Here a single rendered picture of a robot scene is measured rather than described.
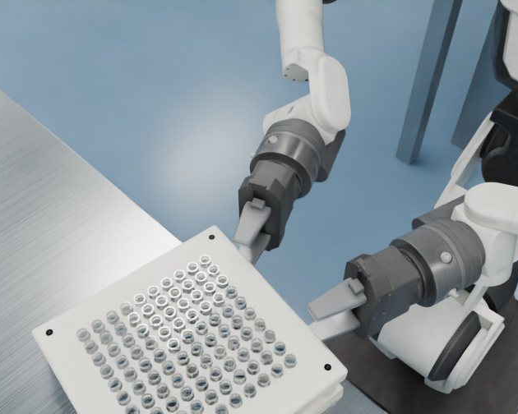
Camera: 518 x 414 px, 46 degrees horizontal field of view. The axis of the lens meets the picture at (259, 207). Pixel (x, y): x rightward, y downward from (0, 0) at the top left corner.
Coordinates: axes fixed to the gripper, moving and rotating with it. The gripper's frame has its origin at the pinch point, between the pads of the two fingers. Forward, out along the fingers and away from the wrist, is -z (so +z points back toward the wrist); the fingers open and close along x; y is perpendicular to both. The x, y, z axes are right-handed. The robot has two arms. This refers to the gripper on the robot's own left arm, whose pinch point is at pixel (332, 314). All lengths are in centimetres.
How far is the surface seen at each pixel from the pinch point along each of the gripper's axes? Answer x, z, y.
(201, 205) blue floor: 97, 23, 98
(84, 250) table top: 6.9, -20.9, 27.5
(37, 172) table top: 7, -22, 45
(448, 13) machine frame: 36, 96, 80
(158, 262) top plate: -0.3, -14.2, 15.7
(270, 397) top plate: -0.3, -10.9, -5.1
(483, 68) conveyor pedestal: 62, 117, 78
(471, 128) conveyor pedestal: 86, 118, 75
